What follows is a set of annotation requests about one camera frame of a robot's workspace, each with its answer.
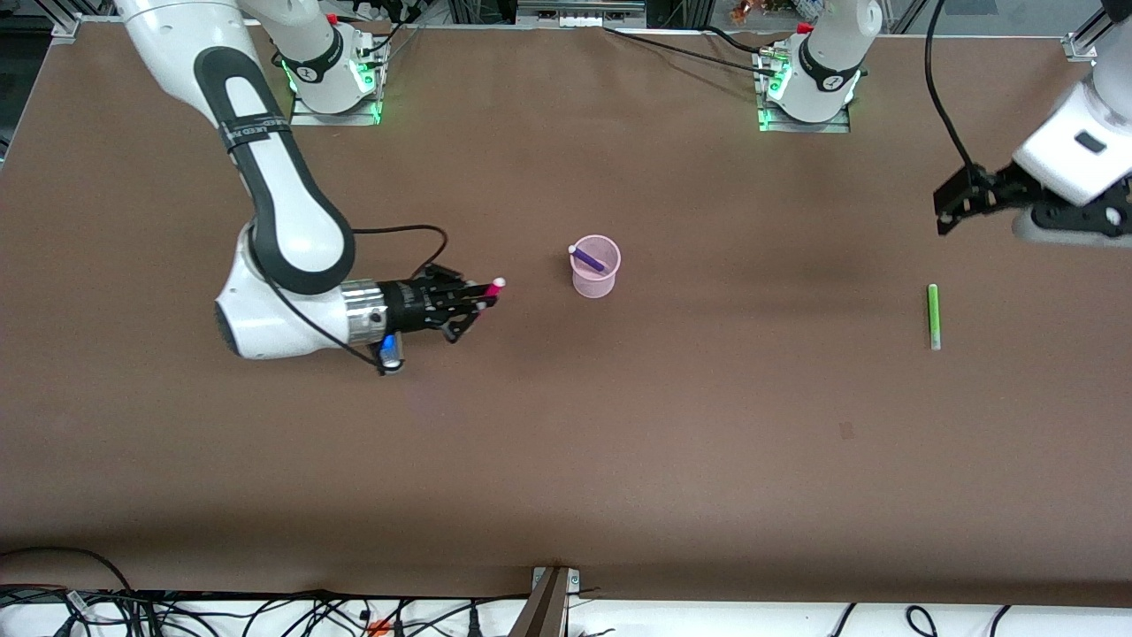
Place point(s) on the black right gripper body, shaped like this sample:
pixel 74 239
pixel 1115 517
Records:
pixel 405 306

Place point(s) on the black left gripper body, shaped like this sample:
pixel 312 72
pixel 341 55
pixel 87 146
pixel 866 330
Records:
pixel 997 189

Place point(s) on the pink highlighter pen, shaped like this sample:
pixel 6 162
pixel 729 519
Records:
pixel 489 288

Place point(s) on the purple highlighter pen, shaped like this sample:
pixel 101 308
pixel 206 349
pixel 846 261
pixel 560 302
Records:
pixel 588 258

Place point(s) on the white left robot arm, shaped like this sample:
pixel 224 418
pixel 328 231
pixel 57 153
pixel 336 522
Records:
pixel 831 53

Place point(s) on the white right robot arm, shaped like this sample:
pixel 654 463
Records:
pixel 292 230

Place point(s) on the pink pen holder cup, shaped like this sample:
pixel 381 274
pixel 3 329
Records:
pixel 592 285

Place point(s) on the green highlighter pen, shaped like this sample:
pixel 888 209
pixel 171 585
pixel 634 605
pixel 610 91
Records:
pixel 933 310

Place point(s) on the aluminium corner bracket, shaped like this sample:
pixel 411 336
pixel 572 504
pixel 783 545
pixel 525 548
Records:
pixel 1081 46

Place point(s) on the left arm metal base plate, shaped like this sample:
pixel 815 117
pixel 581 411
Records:
pixel 805 126

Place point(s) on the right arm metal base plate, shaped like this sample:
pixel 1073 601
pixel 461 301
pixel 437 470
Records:
pixel 336 118

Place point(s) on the aluminium frame rail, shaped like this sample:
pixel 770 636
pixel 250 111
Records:
pixel 579 12

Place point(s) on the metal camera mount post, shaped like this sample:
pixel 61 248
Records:
pixel 541 610

